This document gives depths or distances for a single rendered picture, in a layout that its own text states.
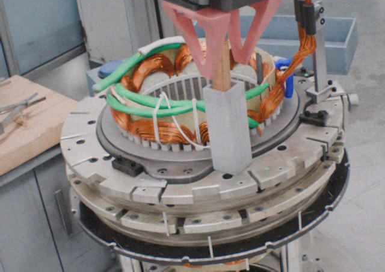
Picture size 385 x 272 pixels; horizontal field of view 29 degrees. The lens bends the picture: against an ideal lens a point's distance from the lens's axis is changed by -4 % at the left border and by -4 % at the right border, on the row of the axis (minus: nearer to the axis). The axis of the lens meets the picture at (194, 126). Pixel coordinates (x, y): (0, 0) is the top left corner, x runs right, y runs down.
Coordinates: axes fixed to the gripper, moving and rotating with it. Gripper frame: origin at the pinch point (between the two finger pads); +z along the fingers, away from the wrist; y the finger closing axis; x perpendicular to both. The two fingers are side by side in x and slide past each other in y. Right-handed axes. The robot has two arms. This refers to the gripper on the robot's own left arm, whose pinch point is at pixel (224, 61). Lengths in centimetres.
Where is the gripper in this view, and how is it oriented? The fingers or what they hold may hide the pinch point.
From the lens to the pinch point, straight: 70.5
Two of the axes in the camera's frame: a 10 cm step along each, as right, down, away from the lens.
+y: 7.5, -3.5, 5.6
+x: -6.6, -3.6, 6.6
